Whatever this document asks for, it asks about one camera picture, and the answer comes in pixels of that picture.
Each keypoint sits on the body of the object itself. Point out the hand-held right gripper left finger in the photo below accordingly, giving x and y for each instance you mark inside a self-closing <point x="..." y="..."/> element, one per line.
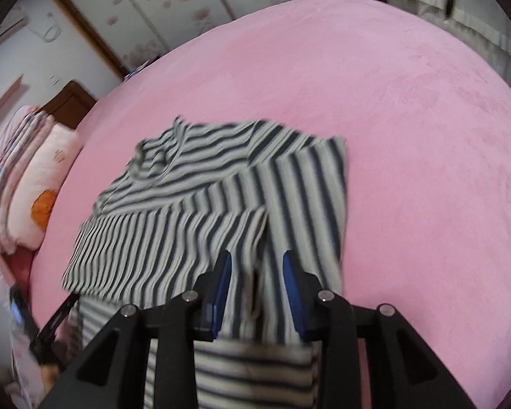
<point x="221" y="289"/>

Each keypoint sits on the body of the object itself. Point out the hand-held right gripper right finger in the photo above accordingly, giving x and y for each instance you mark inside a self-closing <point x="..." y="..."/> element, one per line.
<point x="291" y="289"/>

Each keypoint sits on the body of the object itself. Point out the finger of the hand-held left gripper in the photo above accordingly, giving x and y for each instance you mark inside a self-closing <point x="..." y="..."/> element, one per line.
<point x="59" y="315"/>
<point x="20" y="309"/>

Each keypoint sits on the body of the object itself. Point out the folded striped quilt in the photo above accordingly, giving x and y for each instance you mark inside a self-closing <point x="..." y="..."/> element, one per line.
<point x="12" y="157"/>

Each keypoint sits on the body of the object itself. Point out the light wooden wall shelf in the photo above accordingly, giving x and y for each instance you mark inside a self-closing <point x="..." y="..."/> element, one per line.
<point x="4" y="102"/>

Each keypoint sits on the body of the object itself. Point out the floral sliding door wardrobe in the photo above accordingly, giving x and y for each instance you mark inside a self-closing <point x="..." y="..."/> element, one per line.
<point x="174" y="0"/>

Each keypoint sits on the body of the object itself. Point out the black white striped shirt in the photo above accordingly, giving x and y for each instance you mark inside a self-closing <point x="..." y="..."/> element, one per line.
<point x="162" y="230"/>

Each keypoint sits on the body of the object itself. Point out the pink plush bed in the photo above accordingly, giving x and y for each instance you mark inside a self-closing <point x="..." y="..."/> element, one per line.
<point x="366" y="136"/>

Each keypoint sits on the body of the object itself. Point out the pink cartoon print pillow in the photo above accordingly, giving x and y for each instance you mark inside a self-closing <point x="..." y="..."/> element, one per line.
<point x="47" y="179"/>

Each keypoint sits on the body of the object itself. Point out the dark nightstand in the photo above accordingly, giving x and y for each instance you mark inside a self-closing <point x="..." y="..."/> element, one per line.
<point x="134" y="71"/>

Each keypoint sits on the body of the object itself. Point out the dark wooden headboard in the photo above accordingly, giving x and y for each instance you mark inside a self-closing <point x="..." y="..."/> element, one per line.
<point x="68" y="104"/>

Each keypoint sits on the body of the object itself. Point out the white wall socket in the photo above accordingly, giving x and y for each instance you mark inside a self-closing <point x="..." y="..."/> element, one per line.
<point x="55" y="79"/>

